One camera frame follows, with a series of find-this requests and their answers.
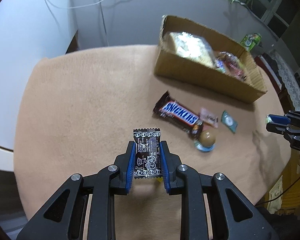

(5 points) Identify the cardboard box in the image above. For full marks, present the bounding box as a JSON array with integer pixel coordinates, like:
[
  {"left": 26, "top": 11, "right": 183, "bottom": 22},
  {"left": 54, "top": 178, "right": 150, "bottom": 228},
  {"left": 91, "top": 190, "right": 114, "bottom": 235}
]
[{"left": 154, "top": 14, "right": 268, "bottom": 103}]

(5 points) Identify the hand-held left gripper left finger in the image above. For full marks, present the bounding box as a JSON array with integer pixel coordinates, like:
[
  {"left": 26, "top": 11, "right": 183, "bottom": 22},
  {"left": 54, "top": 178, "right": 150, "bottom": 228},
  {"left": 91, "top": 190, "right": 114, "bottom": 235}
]
[{"left": 16, "top": 141, "right": 137, "bottom": 240}]

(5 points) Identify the brown chocolate bar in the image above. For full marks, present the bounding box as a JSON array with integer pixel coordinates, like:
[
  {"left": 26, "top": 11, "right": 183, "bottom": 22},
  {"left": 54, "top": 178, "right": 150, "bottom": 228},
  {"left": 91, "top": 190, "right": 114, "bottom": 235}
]
[{"left": 152, "top": 91, "right": 204, "bottom": 142}]

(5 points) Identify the red and white candy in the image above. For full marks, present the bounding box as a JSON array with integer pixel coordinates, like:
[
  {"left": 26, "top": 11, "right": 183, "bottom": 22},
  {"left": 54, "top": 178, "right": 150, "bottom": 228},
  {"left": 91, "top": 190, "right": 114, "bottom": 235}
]
[{"left": 230, "top": 66, "right": 248, "bottom": 82}]

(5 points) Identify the red-wrapped brown candy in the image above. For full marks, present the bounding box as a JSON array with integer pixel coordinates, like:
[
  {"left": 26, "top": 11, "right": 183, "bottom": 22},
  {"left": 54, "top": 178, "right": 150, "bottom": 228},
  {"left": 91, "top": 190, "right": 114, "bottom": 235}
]
[{"left": 219, "top": 51, "right": 240, "bottom": 67}]

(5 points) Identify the white cabinet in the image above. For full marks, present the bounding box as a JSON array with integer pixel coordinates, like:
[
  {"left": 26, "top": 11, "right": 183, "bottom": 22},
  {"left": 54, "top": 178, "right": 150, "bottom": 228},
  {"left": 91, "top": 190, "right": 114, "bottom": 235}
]
[{"left": 0, "top": 0, "right": 78, "bottom": 153}]

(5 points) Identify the clear cracker packet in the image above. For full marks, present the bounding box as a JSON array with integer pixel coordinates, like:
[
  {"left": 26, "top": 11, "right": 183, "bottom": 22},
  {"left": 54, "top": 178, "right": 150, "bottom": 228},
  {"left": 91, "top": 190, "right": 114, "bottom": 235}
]
[{"left": 162, "top": 31, "right": 215, "bottom": 68}]

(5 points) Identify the pink candy packet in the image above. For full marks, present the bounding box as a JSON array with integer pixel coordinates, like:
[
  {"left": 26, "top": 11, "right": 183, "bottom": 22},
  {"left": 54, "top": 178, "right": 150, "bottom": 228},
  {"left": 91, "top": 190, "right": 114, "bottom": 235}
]
[{"left": 199, "top": 107, "right": 219, "bottom": 129}]

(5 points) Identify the thin grey cable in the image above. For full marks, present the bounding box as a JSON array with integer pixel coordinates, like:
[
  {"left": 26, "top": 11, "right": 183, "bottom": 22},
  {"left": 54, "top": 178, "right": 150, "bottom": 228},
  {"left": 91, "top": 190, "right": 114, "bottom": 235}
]
[{"left": 99, "top": 0, "right": 108, "bottom": 47}]

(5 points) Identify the round brown candy ball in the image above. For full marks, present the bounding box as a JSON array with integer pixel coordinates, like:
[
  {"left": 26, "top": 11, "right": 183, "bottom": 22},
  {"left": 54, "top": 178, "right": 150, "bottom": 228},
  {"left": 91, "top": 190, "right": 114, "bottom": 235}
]
[{"left": 195, "top": 129, "right": 217, "bottom": 153}]

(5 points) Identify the tan tablecloth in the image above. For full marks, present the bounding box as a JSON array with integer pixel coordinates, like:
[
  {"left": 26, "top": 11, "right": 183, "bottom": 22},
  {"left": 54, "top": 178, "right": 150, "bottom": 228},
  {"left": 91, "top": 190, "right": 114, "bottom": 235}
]
[{"left": 14, "top": 44, "right": 294, "bottom": 240}]

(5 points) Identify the teal candy packet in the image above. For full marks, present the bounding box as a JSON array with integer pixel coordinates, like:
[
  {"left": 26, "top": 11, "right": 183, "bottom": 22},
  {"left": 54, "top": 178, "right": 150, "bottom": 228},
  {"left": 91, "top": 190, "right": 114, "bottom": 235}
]
[{"left": 220, "top": 110, "right": 239, "bottom": 133}]

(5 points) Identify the window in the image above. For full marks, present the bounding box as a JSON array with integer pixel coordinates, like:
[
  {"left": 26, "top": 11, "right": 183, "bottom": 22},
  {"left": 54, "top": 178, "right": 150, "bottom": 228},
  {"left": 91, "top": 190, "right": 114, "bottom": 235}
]
[{"left": 250, "top": 0, "right": 294, "bottom": 30}]

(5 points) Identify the black silver-printed candy packet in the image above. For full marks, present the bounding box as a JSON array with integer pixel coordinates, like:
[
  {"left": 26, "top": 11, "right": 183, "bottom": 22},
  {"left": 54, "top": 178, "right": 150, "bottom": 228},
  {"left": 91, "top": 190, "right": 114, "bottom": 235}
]
[{"left": 132, "top": 127, "right": 163, "bottom": 179}]

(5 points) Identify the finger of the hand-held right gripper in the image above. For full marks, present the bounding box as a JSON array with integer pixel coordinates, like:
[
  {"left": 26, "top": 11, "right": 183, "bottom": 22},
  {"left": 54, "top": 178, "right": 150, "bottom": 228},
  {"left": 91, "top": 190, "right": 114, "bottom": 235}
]
[
  {"left": 266, "top": 122, "right": 300, "bottom": 142},
  {"left": 267, "top": 110, "right": 300, "bottom": 127}
]

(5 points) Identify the white lace cloth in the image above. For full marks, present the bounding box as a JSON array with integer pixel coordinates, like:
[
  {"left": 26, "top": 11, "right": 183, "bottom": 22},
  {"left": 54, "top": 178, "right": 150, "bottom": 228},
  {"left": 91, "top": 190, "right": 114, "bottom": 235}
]
[{"left": 269, "top": 50, "right": 300, "bottom": 110}]

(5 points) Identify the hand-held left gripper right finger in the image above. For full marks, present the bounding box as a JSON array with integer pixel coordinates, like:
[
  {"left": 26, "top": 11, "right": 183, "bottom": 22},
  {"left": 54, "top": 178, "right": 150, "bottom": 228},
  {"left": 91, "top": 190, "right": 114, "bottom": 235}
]
[{"left": 160, "top": 141, "right": 280, "bottom": 240}]

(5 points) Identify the green snack bag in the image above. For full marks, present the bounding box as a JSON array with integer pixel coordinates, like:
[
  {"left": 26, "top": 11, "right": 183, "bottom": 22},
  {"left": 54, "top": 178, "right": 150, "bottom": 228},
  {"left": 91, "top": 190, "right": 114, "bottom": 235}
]
[{"left": 240, "top": 33, "right": 262, "bottom": 50}]

